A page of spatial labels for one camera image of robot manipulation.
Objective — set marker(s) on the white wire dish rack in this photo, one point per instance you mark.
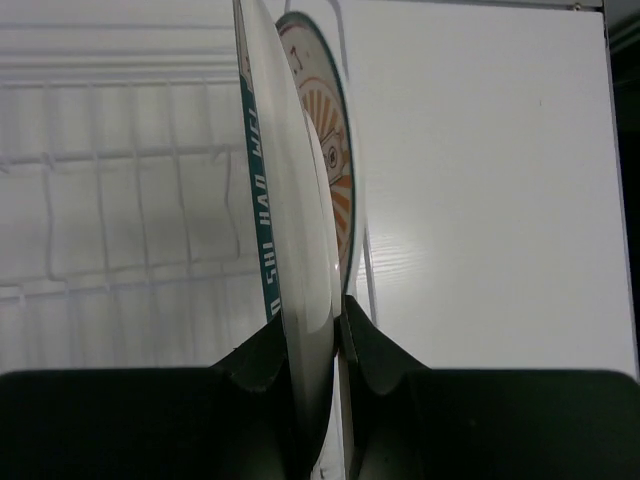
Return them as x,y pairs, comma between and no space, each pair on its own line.
123,172

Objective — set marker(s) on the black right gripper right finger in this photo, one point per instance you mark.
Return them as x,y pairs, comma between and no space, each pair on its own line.
404,420

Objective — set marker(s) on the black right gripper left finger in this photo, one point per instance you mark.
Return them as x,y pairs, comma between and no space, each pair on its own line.
231,420

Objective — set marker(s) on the orange sunburst plate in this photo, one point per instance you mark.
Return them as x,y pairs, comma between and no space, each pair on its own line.
324,92

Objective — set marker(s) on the green rimmed white plate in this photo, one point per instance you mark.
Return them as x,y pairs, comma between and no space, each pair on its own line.
299,267

